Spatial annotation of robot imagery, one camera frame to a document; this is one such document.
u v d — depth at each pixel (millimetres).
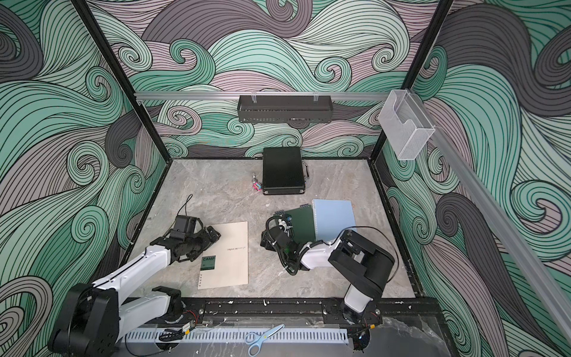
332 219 1014
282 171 1131
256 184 1055
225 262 861
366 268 443
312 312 744
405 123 778
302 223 973
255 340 679
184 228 683
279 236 681
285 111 949
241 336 697
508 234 498
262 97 939
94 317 814
